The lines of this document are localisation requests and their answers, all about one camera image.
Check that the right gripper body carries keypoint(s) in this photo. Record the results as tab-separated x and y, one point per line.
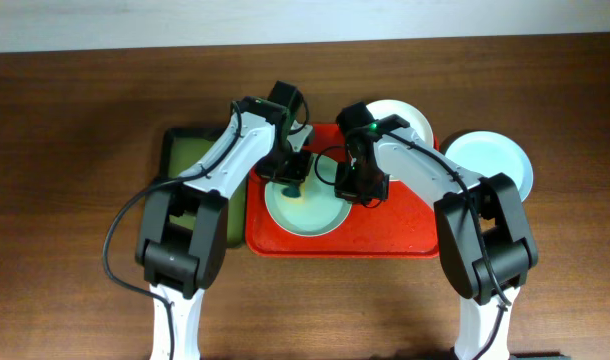
358	186

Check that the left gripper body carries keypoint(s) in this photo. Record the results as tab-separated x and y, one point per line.
289	170

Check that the green and yellow sponge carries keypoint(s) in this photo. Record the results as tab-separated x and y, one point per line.
291	191

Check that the pale green plate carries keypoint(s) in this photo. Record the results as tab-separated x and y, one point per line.
316	211

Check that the white plate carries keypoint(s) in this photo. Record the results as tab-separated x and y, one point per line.
418	122

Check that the light blue plate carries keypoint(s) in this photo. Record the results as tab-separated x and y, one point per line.
489	153

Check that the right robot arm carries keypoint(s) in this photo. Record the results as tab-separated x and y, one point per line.
486	247

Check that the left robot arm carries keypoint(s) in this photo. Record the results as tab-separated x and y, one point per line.
182	240

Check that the red plastic tray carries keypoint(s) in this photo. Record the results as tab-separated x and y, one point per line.
403	226

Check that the dark green tray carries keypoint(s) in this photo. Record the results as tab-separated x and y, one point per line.
182	148

